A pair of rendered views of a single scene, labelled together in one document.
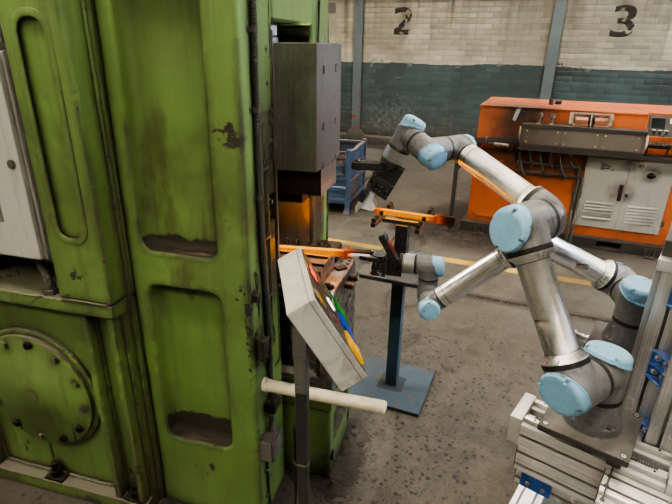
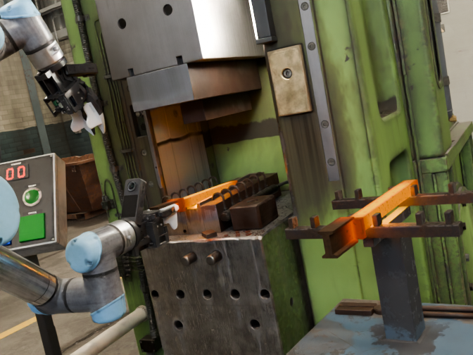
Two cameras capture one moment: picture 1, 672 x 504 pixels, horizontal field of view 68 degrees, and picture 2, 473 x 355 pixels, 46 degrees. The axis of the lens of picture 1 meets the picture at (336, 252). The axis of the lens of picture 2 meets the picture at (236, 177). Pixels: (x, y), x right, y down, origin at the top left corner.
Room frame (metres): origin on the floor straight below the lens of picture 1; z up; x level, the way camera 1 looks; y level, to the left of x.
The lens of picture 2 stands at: (2.31, -1.39, 1.25)
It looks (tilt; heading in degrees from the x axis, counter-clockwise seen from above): 8 degrees down; 104
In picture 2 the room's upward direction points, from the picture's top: 11 degrees counter-clockwise
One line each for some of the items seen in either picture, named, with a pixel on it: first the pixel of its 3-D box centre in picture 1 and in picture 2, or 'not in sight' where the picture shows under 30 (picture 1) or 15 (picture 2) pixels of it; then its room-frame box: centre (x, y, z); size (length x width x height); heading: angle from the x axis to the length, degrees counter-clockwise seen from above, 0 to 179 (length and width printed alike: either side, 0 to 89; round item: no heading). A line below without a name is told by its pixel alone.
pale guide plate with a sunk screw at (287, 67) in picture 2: not in sight; (289, 81); (2.13, 0.08, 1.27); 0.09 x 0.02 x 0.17; 165
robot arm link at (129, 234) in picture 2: (408, 263); (119, 237); (1.74, -0.28, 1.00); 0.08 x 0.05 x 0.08; 165
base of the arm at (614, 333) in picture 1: (628, 330); not in sight; (1.50, -1.01, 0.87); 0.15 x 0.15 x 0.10
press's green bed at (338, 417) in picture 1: (284, 397); not in sight; (1.90, 0.23, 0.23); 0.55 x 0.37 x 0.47; 75
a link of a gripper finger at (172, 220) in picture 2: not in sight; (172, 217); (1.80, -0.10, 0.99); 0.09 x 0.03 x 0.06; 72
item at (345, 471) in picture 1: (335, 456); not in sight; (1.78, -0.01, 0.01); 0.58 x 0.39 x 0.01; 165
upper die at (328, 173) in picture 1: (274, 171); (199, 83); (1.85, 0.23, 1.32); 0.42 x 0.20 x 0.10; 75
